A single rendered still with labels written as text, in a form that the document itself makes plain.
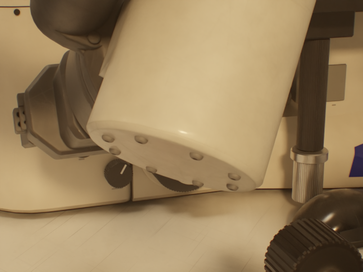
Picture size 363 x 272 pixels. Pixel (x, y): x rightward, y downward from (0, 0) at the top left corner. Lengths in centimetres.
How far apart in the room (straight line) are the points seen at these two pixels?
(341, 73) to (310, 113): 9
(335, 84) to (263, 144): 46
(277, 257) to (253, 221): 31
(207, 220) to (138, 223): 6
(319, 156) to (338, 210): 6
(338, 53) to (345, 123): 7
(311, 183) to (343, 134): 9
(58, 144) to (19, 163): 21
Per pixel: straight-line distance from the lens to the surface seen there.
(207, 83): 23
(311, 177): 63
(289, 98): 74
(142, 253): 57
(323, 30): 60
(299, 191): 64
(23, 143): 49
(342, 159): 70
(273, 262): 33
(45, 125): 42
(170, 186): 63
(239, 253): 57
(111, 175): 63
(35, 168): 63
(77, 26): 29
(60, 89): 40
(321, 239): 31
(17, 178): 63
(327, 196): 60
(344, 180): 70
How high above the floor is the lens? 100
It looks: 17 degrees down
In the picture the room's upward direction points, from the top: straight up
